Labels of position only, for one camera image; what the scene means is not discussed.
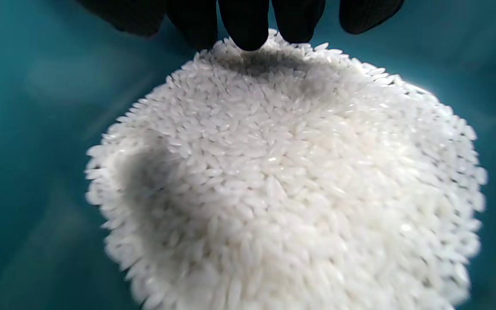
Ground person's right hand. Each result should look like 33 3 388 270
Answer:
76 0 406 51

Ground teal plastic basin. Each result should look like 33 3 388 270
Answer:
0 0 496 310

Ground white rice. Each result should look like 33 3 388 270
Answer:
84 28 487 310

